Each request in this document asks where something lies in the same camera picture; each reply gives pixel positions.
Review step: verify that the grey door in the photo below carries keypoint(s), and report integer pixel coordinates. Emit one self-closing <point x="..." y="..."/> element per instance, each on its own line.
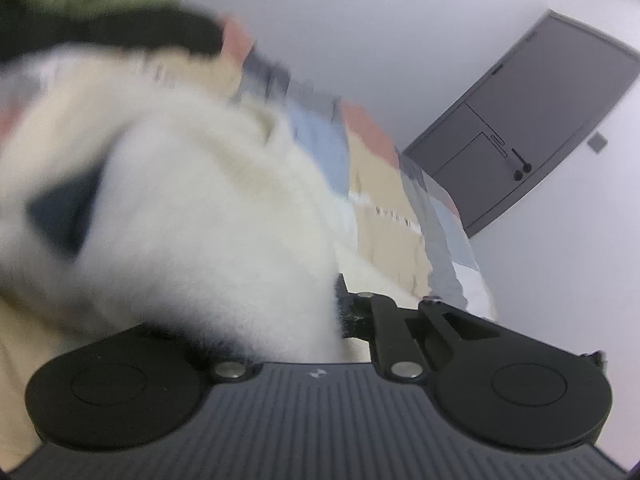
<point x="523" y="117"/>

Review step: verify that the cream fluffy garment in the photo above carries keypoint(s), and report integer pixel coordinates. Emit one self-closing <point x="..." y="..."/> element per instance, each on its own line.
<point x="138" y="188"/>

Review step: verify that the black garment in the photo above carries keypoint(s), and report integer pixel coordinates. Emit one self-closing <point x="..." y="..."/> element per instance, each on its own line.
<point x="25" y="31"/>

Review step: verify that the grey wall switch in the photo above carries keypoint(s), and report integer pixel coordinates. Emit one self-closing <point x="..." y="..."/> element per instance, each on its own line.
<point x="597" y="142"/>

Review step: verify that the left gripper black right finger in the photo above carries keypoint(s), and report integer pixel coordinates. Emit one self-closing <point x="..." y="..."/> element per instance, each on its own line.
<point x="492" y="383"/>

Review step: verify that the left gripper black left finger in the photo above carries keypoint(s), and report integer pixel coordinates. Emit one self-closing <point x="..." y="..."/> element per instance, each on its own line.
<point x="128" y="389"/>

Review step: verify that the colourful patchwork bed cover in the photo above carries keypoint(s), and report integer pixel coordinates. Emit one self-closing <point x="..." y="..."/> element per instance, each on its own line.
<point x="407" y="226"/>

